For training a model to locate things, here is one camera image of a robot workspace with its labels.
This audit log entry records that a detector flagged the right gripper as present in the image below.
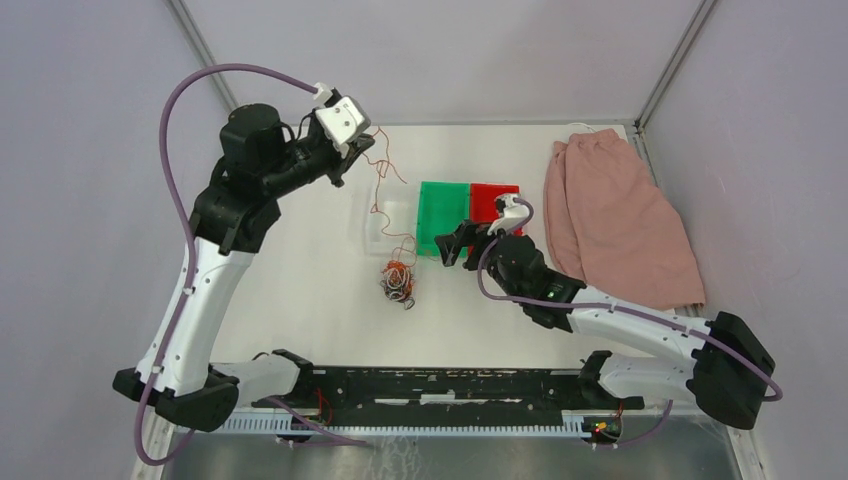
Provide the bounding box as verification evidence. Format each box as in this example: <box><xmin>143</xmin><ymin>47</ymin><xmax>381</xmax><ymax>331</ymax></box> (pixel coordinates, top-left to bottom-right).
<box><xmin>435</xmin><ymin>218</ymin><xmax>524</xmax><ymax>303</ymax></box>

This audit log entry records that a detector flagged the orange cable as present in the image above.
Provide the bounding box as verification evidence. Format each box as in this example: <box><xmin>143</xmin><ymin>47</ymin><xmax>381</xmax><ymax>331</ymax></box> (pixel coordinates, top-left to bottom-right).
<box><xmin>360</xmin><ymin>127</ymin><xmax>439</xmax><ymax>266</ymax></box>

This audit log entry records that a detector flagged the cable bundle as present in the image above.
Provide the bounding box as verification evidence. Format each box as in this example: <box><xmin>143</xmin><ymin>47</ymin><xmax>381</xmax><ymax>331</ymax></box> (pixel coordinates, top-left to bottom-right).
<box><xmin>378</xmin><ymin>259</ymin><xmax>417</xmax><ymax>311</ymax></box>

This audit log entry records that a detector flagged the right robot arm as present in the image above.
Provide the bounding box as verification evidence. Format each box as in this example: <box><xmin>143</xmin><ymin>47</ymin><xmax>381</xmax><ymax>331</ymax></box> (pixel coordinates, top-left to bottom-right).
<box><xmin>435</xmin><ymin>221</ymin><xmax>782</xmax><ymax>430</ymax></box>

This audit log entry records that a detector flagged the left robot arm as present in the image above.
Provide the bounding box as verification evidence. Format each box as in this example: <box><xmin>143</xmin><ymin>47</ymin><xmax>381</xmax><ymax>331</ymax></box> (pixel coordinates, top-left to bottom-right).
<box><xmin>113</xmin><ymin>96</ymin><xmax>374</xmax><ymax>432</ymax></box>

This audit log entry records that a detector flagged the green plastic bin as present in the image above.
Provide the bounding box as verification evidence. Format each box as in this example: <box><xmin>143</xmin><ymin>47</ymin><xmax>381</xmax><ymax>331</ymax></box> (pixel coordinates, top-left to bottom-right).
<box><xmin>415</xmin><ymin>181</ymin><xmax>471</xmax><ymax>256</ymax></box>

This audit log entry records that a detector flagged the red plastic bin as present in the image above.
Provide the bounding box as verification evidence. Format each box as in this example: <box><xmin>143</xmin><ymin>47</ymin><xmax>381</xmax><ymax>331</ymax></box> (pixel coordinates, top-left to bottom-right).
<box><xmin>470</xmin><ymin>183</ymin><xmax>520</xmax><ymax>224</ymax></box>

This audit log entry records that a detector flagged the clear plastic bin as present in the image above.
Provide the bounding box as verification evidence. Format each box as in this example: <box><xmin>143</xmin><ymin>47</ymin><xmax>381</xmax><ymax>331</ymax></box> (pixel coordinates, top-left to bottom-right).
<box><xmin>364</xmin><ymin>189</ymin><xmax>417</xmax><ymax>256</ymax></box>

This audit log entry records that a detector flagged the pink cloth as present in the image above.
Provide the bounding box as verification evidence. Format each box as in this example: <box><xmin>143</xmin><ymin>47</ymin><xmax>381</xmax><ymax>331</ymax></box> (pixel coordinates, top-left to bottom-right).
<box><xmin>543</xmin><ymin>129</ymin><xmax>706</xmax><ymax>310</ymax></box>

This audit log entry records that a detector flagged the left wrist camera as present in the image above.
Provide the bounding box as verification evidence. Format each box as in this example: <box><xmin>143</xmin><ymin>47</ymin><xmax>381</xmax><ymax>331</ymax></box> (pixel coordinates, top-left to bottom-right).
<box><xmin>313</xmin><ymin>82</ymin><xmax>371</xmax><ymax>157</ymax></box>

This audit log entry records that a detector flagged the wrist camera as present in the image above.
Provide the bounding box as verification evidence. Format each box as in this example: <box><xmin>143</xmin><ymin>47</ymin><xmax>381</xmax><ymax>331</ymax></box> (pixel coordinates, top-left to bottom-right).
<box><xmin>313</xmin><ymin>82</ymin><xmax>371</xmax><ymax>157</ymax></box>
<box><xmin>488</xmin><ymin>193</ymin><xmax>534</xmax><ymax>235</ymax></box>

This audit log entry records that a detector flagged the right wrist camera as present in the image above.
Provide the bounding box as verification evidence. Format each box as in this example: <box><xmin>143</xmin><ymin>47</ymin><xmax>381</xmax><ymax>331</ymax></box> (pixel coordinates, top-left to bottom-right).
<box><xmin>488</xmin><ymin>193</ymin><xmax>534</xmax><ymax>235</ymax></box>

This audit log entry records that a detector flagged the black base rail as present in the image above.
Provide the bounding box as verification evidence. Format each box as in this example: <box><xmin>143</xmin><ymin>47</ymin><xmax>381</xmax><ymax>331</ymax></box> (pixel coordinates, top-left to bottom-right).
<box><xmin>279</xmin><ymin>366</ymin><xmax>645</xmax><ymax>427</ymax></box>

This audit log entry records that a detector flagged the white toothed cable duct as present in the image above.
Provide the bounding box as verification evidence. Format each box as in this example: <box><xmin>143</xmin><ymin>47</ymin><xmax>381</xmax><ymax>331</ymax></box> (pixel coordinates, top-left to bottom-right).
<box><xmin>213</xmin><ymin>411</ymin><xmax>590</xmax><ymax>439</ymax></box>

